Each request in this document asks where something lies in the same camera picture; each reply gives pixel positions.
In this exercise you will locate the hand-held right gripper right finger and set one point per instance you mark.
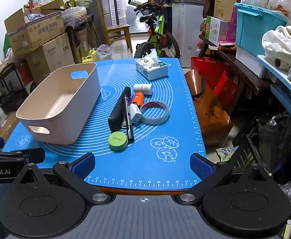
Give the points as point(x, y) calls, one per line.
point(200, 165)

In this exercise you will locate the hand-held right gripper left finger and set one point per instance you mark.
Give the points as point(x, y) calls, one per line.
point(84, 164)

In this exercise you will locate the black marker pen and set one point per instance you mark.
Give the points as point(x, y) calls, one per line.
point(129, 129)

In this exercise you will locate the beige plastic storage basket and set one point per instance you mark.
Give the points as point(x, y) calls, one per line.
point(61, 99)

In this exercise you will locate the clear tape roll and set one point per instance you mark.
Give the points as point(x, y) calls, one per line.
point(156, 121)

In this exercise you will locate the white charger plug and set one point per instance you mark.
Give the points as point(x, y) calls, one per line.
point(135, 113)

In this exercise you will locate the flat cardboard box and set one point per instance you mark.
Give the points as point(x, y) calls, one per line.
point(10, 127)

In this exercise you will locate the green snack packet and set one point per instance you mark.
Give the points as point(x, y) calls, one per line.
point(224, 153)

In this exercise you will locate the orange brown bag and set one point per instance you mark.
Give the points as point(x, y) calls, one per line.
point(210, 114)

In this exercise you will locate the black plastic crate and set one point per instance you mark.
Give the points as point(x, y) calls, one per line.
point(250, 144)

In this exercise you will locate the blue silicone baking mat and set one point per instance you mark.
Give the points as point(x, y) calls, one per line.
point(145, 159)

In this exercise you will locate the black oblong case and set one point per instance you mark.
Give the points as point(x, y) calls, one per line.
point(117, 117)

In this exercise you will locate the black metal rack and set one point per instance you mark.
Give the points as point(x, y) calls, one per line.
point(8, 87)

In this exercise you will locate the orange purple plastic object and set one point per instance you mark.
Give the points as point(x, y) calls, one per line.
point(138, 98)

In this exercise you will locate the small white bottle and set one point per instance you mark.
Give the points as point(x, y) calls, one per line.
point(143, 89)

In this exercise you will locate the red paper bag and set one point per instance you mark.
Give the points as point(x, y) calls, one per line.
point(205, 67)

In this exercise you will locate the large wrapped cardboard box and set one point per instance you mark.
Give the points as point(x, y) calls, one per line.
point(53, 54)

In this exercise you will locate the dark wooden side table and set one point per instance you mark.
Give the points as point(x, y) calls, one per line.
point(240, 72)

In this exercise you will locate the white tissue pack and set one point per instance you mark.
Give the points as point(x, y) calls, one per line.
point(153, 70)

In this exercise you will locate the yellow plastic jug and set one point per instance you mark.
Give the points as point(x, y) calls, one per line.
point(89, 57)

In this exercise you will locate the light blue shelf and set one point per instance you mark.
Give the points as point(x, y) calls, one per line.
point(284, 89)

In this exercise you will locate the small white plastic bag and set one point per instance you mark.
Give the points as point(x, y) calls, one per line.
point(103, 52)

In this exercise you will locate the white box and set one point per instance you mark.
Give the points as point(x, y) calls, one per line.
point(250, 62)

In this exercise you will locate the cardboard box with blue print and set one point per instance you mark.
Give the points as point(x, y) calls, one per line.
point(36, 33)

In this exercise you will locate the dark wooden cabinet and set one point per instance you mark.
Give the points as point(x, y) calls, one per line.
point(82, 34)

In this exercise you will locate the green white carton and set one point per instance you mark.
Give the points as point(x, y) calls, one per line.
point(214, 31)

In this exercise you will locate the pink box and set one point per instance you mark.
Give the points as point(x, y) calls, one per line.
point(227, 31)

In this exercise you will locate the wooden chair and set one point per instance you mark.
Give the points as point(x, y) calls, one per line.
point(118, 28)

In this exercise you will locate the white appliance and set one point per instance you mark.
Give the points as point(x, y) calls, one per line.
point(187, 25)

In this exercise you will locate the green black bicycle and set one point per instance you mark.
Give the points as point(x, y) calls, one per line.
point(158, 29)

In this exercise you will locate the light blue storage bin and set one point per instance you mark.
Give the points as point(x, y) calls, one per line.
point(252, 29)

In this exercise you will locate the white cloth bundle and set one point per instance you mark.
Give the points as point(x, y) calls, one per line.
point(279, 42)

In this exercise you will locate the pack of clear plastic bottles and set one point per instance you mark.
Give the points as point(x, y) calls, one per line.
point(73, 12)

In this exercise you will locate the open cardboard box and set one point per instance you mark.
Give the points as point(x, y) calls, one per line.
point(48, 5)

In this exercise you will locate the tall cardboard box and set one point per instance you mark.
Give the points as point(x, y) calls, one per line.
point(226, 0)

